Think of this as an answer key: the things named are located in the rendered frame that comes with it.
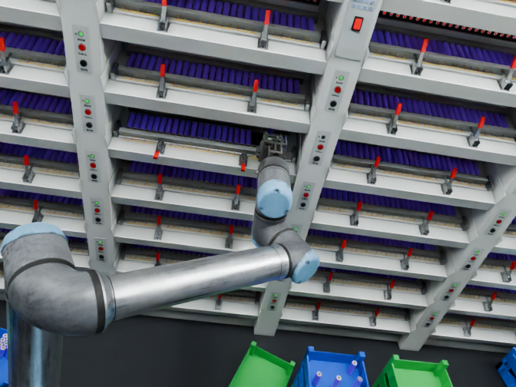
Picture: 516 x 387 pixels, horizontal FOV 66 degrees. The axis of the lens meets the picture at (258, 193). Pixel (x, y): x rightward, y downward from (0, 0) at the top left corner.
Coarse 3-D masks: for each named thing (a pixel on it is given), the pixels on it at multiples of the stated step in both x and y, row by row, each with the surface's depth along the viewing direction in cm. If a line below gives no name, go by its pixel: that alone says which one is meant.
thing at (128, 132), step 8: (120, 128) 126; (128, 128) 127; (128, 136) 127; (136, 136) 127; (144, 136) 127; (152, 136) 126; (160, 136) 127; (168, 136) 127; (176, 136) 128; (192, 144) 129; (200, 144) 128; (208, 144) 128; (216, 144) 128; (224, 144) 129; (232, 144) 130; (240, 152) 130; (248, 152) 130; (288, 152) 131
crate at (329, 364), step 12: (312, 348) 135; (312, 360) 140; (324, 360) 140; (336, 360) 140; (348, 360) 140; (360, 360) 137; (312, 372) 136; (324, 372) 137; (336, 372) 138; (360, 372) 137; (312, 384) 133; (324, 384) 134; (348, 384) 135; (360, 384) 136
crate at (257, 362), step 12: (252, 348) 169; (252, 360) 171; (264, 360) 172; (276, 360) 169; (240, 372) 166; (252, 372) 166; (264, 372) 167; (276, 372) 168; (288, 372) 167; (240, 384) 162; (252, 384) 162; (264, 384) 163; (276, 384) 164
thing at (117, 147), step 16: (128, 112) 133; (112, 128) 126; (112, 144) 125; (128, 144) 126; (144, 144) 127; (288, 144) 137; (144, 160) 128; (160, 160) 128; (176, 160) 127; (192, 160) 127; (208, 160) 127; (224, 160) 128; (256, 160) 130; (256, 176) 131
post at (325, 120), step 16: (336, 16) 105; (336, 32) 103; (336, 64) 108; (352, 64) 108; (320, 80) 114; (352, 80) 111; (320, 96) 114; (320, 112) 116; (336, 112) 116; (320, 128) 120; (336, 128) 120; (304, 144) 124; (304, 160) 126; (304, 176) 130; (320, 176) 130; (320, 192) 134; (304, 224) 142; (304, 240) 147; (272, 288) 163; (288, 288) 163; (256, 320) 178; (272, 320) 176
